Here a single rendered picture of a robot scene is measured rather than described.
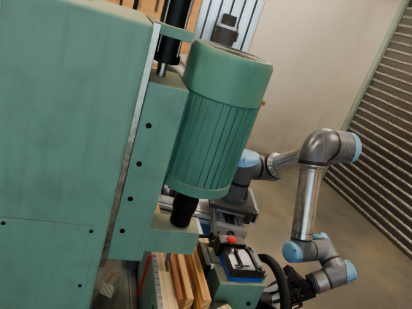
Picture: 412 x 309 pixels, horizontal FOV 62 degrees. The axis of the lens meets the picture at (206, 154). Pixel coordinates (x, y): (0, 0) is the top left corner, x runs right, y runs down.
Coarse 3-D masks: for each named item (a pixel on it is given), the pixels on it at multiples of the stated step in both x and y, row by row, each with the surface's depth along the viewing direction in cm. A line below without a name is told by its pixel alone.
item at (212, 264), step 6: (198, 246) 95; (204, 246) 94; (198, 252) 94; (204, 252) 92; (204, 258) 89; (204, 264) 89; (210, 264) 88; (216, 264) 94; (222, 264) 94; (204, 270) 88; (210, 270) 93
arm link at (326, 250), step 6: (318, 234) 130; (324, 234) 131; (312, 240) 127; (318, 240) 128; (324, 240) 129; (330, 240) 130; (318, 246) 125; (324, 246) 126; (330, 246) 127; (318, 252) 124; (324, 252) 125; (330, 252) 126; (336, 252) 127; (318, 258) 125; (324, 258) 125; (330, 258) 124
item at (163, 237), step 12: (156, 216) 87; (168, 216) 88; (156, 228) 82; (168, 228) 84; (180, 228) 85; (192, 228) 87; (156, 240) 83; (168, 240) 84; (180, 240) 85; (192, 240) 86; (168, 252) 86; (180, 252) 87; (192, 252) 88
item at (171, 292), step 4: (156, 208) 113; (156, 212) 111; (160, 212) 112; (164, 264) 91; (172, 280) 87; (168, 284) 85; (172, 284) 85; (168, 288) 84; (172, 288) 84; (172, 292) 83; (172, 296) 82; (172, 300) 81; (176, 300) 81; (172, 304) 80; (176, 304) 80; (172, 308) 79; (176, 308) 79
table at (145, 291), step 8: (200, 232) 116; (144, 256) 98; (144, 264) 96; (144, 280) 92; (144, 288) 91; (208, 288) 94; (144, 296) 89; (144, 304) 88; (216, 304) 89; (224, 304) 90
